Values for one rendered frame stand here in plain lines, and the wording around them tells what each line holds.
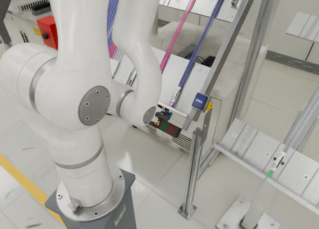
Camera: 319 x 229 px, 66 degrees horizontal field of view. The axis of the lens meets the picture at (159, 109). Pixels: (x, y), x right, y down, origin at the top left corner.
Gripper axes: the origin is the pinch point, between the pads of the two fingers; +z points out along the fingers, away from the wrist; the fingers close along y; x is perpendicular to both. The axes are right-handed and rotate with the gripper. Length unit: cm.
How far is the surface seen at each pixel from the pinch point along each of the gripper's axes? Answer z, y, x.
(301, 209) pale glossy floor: 90, 64, -18
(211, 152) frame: 53, 13, -10
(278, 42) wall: 185, 0, 105
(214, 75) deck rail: 10.7, 10.1, 20.6
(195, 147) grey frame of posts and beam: 22.8, 12.0, -7.5
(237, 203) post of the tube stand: 76, 33, -31
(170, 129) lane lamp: 11.2, 3.1, -4.6
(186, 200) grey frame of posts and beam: 52, 12, -38
